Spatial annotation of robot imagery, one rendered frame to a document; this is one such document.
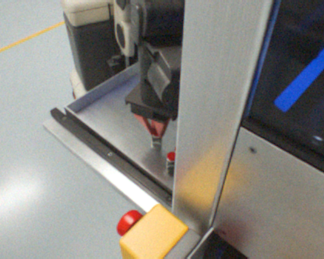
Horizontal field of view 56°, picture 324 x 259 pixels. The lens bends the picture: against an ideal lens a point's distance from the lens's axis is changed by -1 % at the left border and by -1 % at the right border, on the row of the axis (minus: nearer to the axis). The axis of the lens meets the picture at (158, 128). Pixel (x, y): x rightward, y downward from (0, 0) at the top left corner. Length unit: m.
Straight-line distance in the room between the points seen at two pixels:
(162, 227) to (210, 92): 0.20
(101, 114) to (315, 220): 0.55
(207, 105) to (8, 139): 1.85
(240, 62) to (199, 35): 0.04
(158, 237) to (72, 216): 1.25
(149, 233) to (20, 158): 1.58
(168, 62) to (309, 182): 0.25
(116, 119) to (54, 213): 1.00
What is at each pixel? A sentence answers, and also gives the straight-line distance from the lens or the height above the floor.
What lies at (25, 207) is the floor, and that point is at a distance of 1.71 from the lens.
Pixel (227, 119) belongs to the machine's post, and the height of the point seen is 1.20.
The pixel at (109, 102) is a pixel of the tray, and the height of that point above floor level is 0.88.
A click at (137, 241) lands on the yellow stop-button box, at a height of 1.03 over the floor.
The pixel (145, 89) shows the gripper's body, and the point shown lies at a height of 1.05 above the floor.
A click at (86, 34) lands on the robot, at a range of 1.53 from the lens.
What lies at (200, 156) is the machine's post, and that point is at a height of 1.14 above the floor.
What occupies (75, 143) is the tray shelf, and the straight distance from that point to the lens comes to 0.69.
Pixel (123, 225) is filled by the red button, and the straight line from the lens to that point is 0.42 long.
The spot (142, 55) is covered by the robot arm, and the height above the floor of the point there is 1.12.
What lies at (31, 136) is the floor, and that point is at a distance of 2.02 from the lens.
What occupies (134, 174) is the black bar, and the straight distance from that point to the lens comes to 0.59.
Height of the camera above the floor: 1.38
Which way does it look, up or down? 46 degrees down
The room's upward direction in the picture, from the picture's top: straight up
